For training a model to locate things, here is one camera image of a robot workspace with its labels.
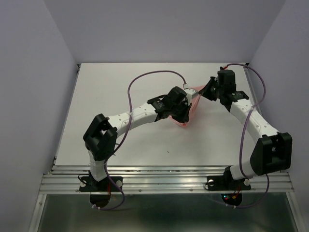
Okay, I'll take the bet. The pink satin napkin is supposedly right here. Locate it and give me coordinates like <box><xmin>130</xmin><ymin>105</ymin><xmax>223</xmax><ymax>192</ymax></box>
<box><xmin>169</xmin><ymin>85</ymin><xmax>205</xmax><ymax>128</ymax></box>

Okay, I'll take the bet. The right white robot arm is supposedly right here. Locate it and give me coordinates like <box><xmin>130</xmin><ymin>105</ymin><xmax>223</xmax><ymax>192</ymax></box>
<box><xmin>199</xmin><ymin>69</ymin><xmax>293</xmax><ymax>189</ymax></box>

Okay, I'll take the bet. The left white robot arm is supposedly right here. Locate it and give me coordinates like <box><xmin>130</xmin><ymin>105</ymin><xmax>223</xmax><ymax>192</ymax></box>
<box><xmin>83</xmin><ymin>87</ymin><xmax>198</xmax><ymax>190</ymax></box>

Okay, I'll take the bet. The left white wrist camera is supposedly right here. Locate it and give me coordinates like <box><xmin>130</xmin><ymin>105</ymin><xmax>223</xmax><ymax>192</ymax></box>
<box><xmin>184</xmin><ymin>88</ymin><xmax>199</xmax><ymax>102</ymax></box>

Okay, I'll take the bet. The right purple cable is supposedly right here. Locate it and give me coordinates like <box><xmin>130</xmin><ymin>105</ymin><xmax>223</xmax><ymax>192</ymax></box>
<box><xmin>221</xmin><ymin>63</ymin><xmax>270</xmax><ymax>208</ymax></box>

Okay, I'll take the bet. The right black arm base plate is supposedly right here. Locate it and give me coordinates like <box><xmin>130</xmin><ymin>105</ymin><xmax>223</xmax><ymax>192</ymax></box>
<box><xmin>204</xmin><ymin>175</ymin><xmax>251</xmax><ymax>191</ymax></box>

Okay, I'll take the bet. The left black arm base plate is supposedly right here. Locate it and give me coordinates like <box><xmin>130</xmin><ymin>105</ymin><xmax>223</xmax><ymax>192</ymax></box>
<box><xmin>78</xmin><ymin>175</ymin><xmax>122</xmax><ymax>192</ymax></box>

